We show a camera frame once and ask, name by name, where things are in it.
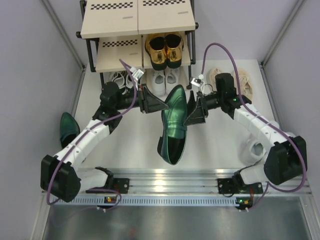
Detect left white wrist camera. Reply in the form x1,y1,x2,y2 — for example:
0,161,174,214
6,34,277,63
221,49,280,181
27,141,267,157
130,67,146,82

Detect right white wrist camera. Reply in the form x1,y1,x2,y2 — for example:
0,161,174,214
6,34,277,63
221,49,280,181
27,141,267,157
190,76,205,89

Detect green pointed shoe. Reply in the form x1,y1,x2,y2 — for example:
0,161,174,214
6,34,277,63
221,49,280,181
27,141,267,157
59,112,80,149
157,84,188,166

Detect gold loafer one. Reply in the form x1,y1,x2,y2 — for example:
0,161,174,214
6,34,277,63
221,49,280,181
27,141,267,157
164,32,184,69
144,33,167,71

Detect beige black-framed shoe shelf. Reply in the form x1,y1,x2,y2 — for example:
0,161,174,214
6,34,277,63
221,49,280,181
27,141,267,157
76,0,199,89

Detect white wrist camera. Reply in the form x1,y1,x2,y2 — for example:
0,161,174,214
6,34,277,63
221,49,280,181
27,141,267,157
130,67,146,82
190,76,205,89

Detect white chunky sneaker right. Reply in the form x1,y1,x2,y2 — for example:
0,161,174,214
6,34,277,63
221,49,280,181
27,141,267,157
270,120,296,138

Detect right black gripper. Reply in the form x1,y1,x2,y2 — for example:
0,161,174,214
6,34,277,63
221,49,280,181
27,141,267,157
179,91,223,127

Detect black white sneaker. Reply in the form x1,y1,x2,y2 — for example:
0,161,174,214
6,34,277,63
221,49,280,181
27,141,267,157
109,71,126,90
125,71,139,91

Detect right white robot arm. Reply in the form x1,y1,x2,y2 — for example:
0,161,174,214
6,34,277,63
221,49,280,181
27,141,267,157
185,73,308,193

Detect white chunky sneaker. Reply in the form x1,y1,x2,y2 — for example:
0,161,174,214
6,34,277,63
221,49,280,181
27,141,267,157
239,134,266,166
270,120,296,138

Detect beige sneaker one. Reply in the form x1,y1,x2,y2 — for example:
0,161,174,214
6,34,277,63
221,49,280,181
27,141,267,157
208,67,221,88
237,68,253,100

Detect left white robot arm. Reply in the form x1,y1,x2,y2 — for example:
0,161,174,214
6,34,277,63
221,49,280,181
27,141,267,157
40,81,169,203

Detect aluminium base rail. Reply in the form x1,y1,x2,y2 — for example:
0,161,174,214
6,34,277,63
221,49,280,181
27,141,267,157
41,167,313,197

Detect perforated grey cable duct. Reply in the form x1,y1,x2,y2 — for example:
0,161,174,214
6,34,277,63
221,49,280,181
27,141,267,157
55,194,253,208

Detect white chunky sneaker left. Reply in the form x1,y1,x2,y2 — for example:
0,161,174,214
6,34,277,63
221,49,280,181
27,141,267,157
239,134,266,166

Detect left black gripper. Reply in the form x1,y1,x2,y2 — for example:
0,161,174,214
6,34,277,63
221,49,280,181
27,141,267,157
114,84,169,114

